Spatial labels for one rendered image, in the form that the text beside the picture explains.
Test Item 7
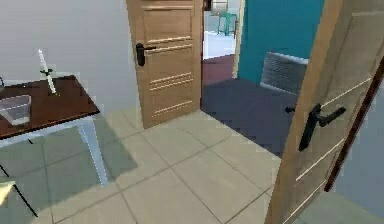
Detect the light wood room door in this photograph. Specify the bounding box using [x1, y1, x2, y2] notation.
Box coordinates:
[125, 0, 205, 130]
[264, 0, 384, 224]

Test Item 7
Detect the teal green chair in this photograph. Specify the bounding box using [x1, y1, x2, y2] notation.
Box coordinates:
[217, 12, 239, 38]

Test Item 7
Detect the brown top white leg table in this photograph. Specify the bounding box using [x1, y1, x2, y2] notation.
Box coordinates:
[0, 74, 110, 188]

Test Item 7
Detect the white candle on black holder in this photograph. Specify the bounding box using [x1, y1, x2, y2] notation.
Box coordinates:
[37, 48, 58, 97]

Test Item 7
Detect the clear glass bowl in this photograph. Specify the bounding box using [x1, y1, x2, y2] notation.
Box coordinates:
[0, 94, 33, 127]

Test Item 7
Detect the pale yellow black leg chair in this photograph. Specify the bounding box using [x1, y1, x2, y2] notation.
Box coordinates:
[0, 164, 39, 218]

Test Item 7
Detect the black door handle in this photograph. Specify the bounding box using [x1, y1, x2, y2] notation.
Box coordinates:
[135, 42, 157, 67]
[284, 103, 347, 153]

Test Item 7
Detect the grey ribbed wall radiator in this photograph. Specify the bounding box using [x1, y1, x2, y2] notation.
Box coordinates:
[259, 51, 310, 96]

